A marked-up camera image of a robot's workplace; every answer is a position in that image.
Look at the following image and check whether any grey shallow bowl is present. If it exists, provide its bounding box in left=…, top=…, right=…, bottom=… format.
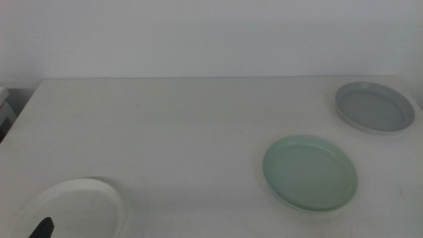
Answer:
left=334, top=81, right=416, bottom=135

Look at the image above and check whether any pale green shallow bowl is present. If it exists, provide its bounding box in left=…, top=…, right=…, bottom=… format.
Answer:
left=262, top=134, right=359, bottom=212

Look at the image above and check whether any white shallow bowl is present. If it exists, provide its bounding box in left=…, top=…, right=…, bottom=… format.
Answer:
left=11, top=178, right=125, bottom=238

